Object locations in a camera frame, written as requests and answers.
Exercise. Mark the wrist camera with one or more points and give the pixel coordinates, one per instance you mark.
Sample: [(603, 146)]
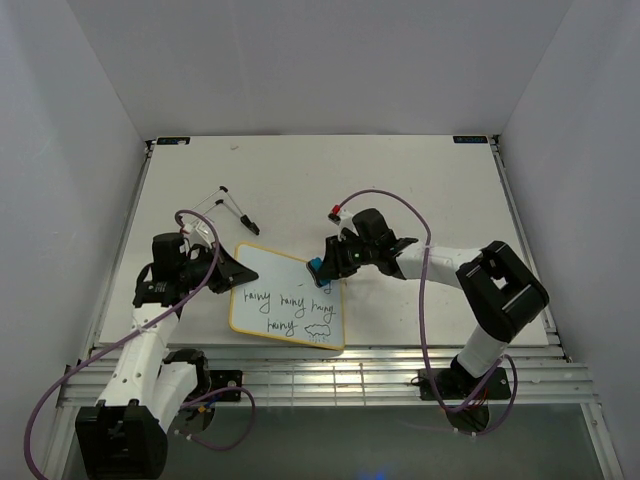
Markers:
[(198, 233), (342, 219)]

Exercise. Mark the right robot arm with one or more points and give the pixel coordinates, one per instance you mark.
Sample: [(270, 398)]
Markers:
[(501, 291)]

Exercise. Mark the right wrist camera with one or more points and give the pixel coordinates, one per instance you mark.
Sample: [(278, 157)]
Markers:
[(342, 219)]

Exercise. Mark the aluminium rail frame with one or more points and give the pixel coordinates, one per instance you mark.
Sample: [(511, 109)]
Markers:
[(366, 374)]

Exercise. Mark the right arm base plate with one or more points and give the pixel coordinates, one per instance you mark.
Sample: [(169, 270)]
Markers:
[(453, 385)]

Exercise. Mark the black wire whiteboard stand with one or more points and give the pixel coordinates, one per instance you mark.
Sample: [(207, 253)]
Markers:
[(221, 197)]

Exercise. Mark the right blue table label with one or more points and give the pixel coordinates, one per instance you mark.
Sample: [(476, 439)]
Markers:
[(470, 139)]

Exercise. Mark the left blue table label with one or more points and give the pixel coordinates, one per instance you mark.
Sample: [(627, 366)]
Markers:
[(173, 141)]

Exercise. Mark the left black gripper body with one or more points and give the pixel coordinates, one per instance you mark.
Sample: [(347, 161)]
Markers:
[(197, 271)]

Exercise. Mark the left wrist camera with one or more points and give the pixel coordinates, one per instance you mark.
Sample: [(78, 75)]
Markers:
[(198, 233)]

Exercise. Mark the blue whiteboard eraser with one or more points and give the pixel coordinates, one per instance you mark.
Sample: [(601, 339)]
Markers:
[(314, 266)]

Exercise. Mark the blue table label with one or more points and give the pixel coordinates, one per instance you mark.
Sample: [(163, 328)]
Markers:
[(470, 139), (173, 141)]

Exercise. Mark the yellow framed whiteboard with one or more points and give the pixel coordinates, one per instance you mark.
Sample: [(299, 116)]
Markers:
[(284, 303)]

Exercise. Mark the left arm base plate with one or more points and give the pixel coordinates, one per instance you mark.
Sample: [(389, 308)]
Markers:
[(221, 379)]

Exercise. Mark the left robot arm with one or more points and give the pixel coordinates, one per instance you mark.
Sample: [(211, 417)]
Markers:
[(125, 434)]

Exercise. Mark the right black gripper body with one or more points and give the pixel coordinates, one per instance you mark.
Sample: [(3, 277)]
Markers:
[(347, 257)]

